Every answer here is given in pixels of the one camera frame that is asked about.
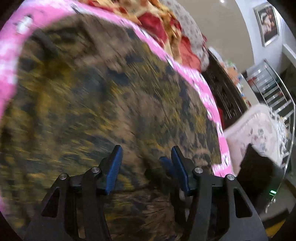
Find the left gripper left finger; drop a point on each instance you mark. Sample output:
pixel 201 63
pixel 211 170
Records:
pixel 57 218

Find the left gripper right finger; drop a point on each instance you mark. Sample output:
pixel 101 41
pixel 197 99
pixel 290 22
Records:
pixel 220 208

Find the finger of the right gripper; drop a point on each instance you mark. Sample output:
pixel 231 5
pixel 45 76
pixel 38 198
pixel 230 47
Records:
pixel 168 167

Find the brown floral batik shirt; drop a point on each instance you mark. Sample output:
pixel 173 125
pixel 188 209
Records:
pixel 85 85

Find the dark carved wooden headboard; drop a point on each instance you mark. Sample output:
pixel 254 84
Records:
pixel 231 105

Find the white floral upholstered chair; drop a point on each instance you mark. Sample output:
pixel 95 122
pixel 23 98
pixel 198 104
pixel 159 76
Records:
pixel 261 127

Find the clutter on bedside shelf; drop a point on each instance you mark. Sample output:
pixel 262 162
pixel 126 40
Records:
pixel 236 78

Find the metal stair railing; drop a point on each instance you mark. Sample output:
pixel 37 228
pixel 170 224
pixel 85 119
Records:
pixel 269 89

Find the grey floral pillow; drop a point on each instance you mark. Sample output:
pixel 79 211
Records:
pixel 193 48

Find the red and cream floral blanket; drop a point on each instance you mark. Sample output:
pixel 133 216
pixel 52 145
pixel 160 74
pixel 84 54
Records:
pixel 159 21

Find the pink penguin bed sheet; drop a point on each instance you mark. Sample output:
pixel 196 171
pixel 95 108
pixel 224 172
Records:
pixel 32 15

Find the framed wall picture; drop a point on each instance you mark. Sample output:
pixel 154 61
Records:
pixel 268 24

